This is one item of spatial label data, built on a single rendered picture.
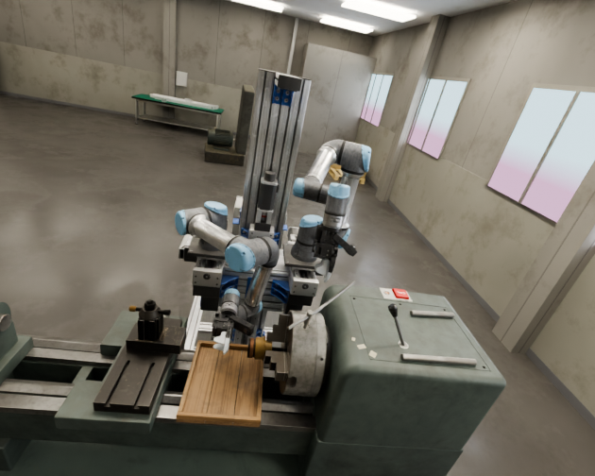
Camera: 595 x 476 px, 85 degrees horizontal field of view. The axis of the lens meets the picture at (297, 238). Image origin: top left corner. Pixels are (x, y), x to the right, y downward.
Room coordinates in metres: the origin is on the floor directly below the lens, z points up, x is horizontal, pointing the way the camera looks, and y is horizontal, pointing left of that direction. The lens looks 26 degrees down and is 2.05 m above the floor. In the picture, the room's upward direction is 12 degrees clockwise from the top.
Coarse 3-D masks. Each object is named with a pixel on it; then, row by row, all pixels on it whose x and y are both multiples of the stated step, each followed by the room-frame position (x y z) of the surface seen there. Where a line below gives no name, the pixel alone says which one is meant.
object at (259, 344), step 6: (264, 336) 0.96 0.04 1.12; (252, 342) 0.93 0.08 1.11; (258, 342) 0.93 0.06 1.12; (264, 342) 0.93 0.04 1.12; (270, 342) 0.95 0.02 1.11; (252, 348) 0.91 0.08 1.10; (258, 348) 0.91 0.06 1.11; (264, 348) 0.91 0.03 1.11; (270, 348) 0.93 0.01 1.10; (252, 354) 0.90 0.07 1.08; (258, 354) 0.90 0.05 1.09; (264, 354) 0.92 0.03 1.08
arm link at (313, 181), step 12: (324, 144) 1.55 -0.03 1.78; (336, 144) 1.56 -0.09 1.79; (324, 156) 1.45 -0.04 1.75; (336, 156) 1.53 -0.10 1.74; (312, 168) 1.34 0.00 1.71; (324, 168) 1.37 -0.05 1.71; (300, 180) 1.22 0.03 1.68; (312, 180) 1.24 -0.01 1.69; (300, 192) 1.20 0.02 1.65; (312, 192) 1.19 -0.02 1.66
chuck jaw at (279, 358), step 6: (270, 354) 0.90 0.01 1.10; (276, 354) 0.90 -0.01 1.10; (282, 354) 0.91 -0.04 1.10; (264, 360) 0.89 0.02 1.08; (270, 360) 0.88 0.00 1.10; (276, 360) 0.88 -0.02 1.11; (282, 360) 0.88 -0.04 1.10; (270, 366) 0.86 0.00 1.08; (276, 366) 0.85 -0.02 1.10; (282, 366) 0.85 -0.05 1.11; (276, 372) 0.82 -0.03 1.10; (282, 372) 0.82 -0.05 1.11; (276, 378) 0.82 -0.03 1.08; (282, 378) 0.82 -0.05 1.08; (288, 378) 0.81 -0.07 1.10; (294, 378) 0.81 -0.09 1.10; (294, 384) 0.81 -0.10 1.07
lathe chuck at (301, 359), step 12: (288, 312) 1.08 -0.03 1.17; (300, 312) 1.03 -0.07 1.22; (300, 324) 0.94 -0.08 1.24; (312, 324) 0.96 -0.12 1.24; (288, 336) 0.96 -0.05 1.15; (300, 336) 0.90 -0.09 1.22; (312, 336) 0.91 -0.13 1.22; (288, 348) 0.91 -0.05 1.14; (300, 348) 0.86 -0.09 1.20; (312, 348) 0.87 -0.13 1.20; (288, 360) 0.86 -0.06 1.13; (300, 360) 0.84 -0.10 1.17; (312, 360) 0.85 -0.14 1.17; (288, 372) 0.82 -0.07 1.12; (300, 372) 0.82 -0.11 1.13; (312, 372) 0.83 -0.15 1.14; (288, 384) 0.81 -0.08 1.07; (300, 384) 0.81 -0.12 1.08
